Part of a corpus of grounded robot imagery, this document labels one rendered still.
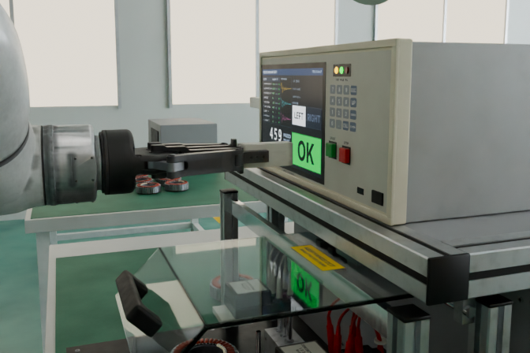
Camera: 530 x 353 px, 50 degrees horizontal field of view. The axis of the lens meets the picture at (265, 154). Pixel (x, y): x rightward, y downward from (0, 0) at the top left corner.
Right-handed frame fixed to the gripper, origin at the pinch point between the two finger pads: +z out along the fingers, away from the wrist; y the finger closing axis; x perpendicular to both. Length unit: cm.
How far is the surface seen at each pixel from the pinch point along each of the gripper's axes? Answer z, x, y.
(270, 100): 9.5, 5.6, -23.7
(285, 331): 11.0, -34.8, -20.4
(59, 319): -27, -43, -59
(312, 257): 3.4, -11.6, 7.4
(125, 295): -18.7, -12.3, 10.4
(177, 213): 17, -46, -154
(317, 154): 9.6, -1.2, -5.0
